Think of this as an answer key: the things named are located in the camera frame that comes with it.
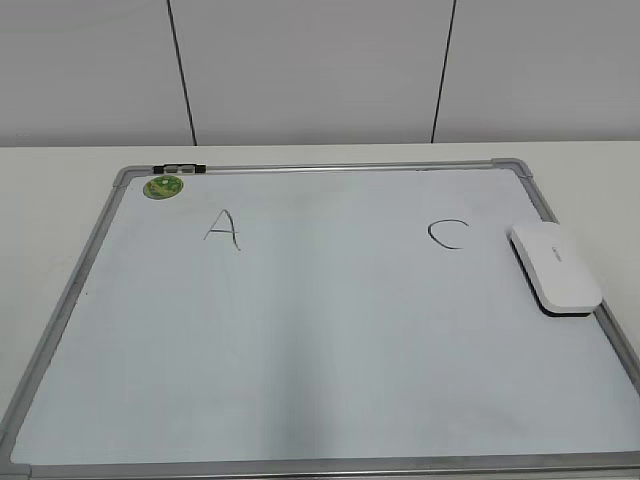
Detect grey framed whiteboard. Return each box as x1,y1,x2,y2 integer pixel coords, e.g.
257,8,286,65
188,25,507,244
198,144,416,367
1,159,639,479

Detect round green magnet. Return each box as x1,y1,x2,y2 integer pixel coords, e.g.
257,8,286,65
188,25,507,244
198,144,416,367
143,175,184,200

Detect white whiteboard eraser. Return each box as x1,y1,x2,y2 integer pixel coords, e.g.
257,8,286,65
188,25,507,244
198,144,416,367
508,221,603,317

